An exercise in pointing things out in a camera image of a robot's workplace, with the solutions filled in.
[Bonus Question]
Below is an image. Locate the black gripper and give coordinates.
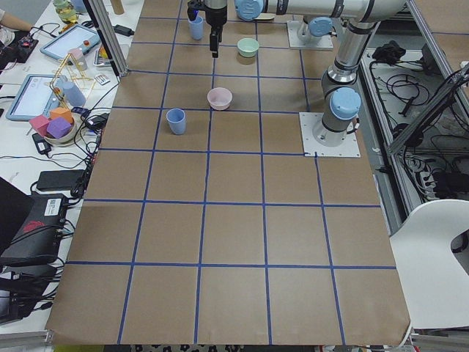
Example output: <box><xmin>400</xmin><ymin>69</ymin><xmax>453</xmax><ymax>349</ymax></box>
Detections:
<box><xmin>204</xmin><ymin>0</ymin><xmax>227</xmax><ymax>58</ymax></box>

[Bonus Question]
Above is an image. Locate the blue cup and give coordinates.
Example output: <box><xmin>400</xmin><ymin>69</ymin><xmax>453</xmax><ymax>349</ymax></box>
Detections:
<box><xmin>188</xmin><ymin>16</ymin><xmax>204</xmax><ymax>40</ymax></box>
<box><xmin>166</xmin><ymin>109</ymin><xmax>186</xmax><ymax>135</ymax></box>
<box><xmin>63</xmin><ymin>81</ymin><xmax>86</xmax><ymax>107</ymax></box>

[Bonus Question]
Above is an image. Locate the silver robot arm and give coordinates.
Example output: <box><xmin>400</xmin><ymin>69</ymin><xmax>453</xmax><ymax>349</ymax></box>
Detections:
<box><xmin>234</xmin><ymin>0</ymin><xmax>405</xmax><ymax>96</ymax></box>
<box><xmin>187</xmin><ymin>1</ymin><xmax>332</xmax><ymax>58</ymax></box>

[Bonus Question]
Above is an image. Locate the mint green bowl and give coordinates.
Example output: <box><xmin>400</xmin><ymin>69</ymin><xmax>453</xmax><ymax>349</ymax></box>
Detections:
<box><xmin>237</xmin><ymin>37</ymin><xmax>259</xmax><ymax>58</ymax></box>

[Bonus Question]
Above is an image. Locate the pink bowl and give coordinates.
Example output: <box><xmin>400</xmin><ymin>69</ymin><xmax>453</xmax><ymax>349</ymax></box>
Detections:
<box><xmin>207</xmin><ymin>87</ymin><xmax>233</xmax><ymax>111</ymax></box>

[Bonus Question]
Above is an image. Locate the black power brick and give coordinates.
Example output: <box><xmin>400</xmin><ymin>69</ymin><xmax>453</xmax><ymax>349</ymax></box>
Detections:
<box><xmin>113</xmin><ymin>25</ymin><xmax>134</xmax><ymax>37</ymax></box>

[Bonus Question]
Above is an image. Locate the white remote control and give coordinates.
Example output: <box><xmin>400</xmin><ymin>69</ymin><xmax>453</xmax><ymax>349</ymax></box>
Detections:
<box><xmin>95</xmin><ymin>74</ymin><xmax>110</xmax><ymax>86</ymax></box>

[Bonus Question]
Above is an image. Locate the teach pendant far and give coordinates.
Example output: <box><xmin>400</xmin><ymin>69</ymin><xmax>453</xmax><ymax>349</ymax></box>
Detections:
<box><xmin>40</xmin><ymin>24</ymin><xmax>101</xmax><ymax>60</ymax></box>

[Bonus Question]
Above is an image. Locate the teach pendant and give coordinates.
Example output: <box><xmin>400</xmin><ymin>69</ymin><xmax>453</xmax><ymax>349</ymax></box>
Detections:
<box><xmin>6</xmin><ymin>74</ymin><xmax>67</xmax><ymax>121</ymax></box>
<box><xmin>40</xmin><ymin>24</ymin><xmax>101</xmax><ymax>60</ymax></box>

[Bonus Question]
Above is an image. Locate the pale pink cup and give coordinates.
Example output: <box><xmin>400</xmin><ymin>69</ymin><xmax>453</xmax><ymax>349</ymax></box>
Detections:
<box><xmin>68</xmin><ymin>48</ymin><xmax>88</xmax><ymax>71</ymax></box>

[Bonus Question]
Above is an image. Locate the blue cup on rack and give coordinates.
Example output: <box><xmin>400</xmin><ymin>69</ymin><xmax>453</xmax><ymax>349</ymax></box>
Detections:
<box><xmin>63</xmin><ymin>81</ymin><xmax>86</xmax><ymax>107</ymax></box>

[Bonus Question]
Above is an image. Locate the bowl of coloured blocks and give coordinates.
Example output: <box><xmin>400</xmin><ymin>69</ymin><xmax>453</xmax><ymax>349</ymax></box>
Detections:
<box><xmin>29</xmin><ymin>107</ymin><xmax>77</xmax><ymax>147</ymax></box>

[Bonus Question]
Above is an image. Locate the teach pendant near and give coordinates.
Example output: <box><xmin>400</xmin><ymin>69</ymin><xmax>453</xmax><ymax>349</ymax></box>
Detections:
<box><xmin>6</xmin><ymin>74</ymin><xmax>67</xmax><ymax>121</ymax></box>

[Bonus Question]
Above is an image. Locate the black power adapter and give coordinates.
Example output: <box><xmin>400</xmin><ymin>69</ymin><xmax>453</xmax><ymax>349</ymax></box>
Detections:
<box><xmin>36</xmin><ymin>169</ymin><xmax>84</xmax><ymax>191</ymax></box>

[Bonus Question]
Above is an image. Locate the black computer box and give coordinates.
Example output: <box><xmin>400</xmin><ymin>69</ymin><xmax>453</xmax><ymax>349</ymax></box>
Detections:
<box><xmin>1</xmin><ymin>194</ymin><xmax>67</xmax><ymax>267</ymax></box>

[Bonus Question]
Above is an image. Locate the white chair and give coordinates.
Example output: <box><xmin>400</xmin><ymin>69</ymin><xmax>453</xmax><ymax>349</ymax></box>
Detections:
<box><xmin>391</xmin><ymin>199</ymin><xmax>468</xmax><ymax>329</ymax></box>

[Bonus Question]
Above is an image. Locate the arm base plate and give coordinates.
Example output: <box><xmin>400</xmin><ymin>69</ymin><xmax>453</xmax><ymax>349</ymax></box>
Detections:
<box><xmin>287</xmin><ymin>21</ymin><xmax>333</xmax><ymax>51</ymax></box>
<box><xmin>299</xmin><ymin>112</ymin><xmax>361</xmax><ymax>158</ymax></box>

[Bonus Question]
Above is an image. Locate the aluminium frame post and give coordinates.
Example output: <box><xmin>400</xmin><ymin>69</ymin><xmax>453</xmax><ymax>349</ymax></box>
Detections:
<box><xmin>84</xmin><ymin>0</ymin><xmax>128</xmax><ymax>78</ymax></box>

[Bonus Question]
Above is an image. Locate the gold wire rack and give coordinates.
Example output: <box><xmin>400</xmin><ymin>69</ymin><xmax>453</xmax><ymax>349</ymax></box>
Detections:
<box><xmin>49</xmin><ymin>54</ymin><xmax>96</xmax><ymax>107</ymax></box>

